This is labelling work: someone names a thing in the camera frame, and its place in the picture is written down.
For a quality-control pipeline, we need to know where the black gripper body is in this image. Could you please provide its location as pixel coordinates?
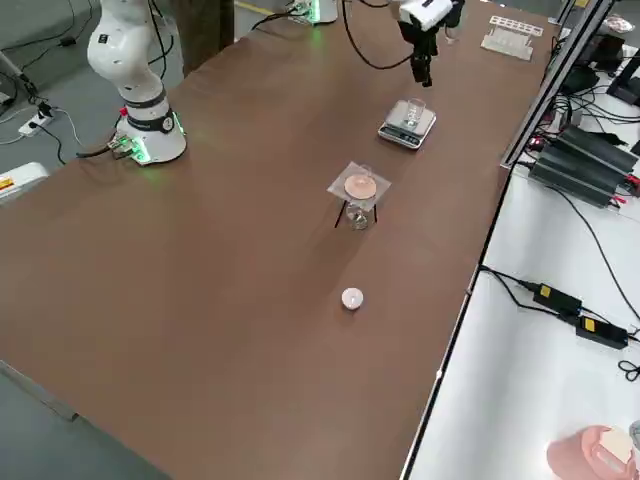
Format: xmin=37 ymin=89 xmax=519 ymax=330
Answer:
xmin=398 ymin=18 xmax=442 ymax=60

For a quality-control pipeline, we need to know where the black cable of arm's foot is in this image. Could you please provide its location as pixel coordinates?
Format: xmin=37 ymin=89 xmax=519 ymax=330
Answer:
xmin=74 ymin=139 xmax=124 ymax=160
xmin=251 ymin=2 xmax=301 ymax=32

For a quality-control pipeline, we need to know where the white box with yellow label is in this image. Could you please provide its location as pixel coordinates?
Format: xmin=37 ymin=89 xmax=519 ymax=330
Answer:
xmin=0 ymin=162 xmax=50 ymax=207

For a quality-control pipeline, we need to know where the silver digital balance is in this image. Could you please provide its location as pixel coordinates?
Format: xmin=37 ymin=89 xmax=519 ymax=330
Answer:
xmin=377 ymin=98 xmax=437 ymax=151

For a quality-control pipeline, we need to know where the glass alcohol lamp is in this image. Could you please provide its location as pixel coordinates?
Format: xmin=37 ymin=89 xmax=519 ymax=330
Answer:
xmin=344 ymin=202 xmax=374 ymax=232

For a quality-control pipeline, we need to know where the black wire tripod stand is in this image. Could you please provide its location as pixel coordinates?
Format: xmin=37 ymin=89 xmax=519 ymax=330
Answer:
xmin=333 ymin=197 xmax=380 ymax=231

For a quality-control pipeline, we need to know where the black adapter with yellow label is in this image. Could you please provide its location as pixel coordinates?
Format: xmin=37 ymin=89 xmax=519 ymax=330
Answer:
xmin=532 ymin=282 xmax=584 ymax=316
xmin=574 ymin=314 xmax=629 ymax=351

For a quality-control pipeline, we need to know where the small glass beaker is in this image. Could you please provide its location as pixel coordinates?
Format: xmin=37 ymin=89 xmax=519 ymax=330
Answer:
xmin=405 ymin=97 xmax=427 ymax=129

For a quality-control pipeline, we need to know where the aluminium frame post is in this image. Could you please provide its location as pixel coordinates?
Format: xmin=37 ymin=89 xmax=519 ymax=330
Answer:
xmin=499 ymin=0 xmax=619 ymax=171

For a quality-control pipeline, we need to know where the white power strip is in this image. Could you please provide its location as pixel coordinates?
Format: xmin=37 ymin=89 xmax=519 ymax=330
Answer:
xmin=17 ymin=112 xmax=54 ymax=137

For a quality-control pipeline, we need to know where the pink cup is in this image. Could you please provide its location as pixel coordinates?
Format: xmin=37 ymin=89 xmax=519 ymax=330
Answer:
xmin=547 ymin=424 xmax=636 ymax=480

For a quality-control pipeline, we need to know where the black power supply unit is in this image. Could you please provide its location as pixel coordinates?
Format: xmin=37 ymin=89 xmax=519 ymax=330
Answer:
xmin=557 ymin=124 xmax=640 ymax=174
xmin=528 ymin=149 xmax=629 ymax=209

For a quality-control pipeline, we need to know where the white test tube rack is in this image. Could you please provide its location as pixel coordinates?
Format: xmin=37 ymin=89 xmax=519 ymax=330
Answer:
xmin=479 ymin=14 xmax=545 ymax=62

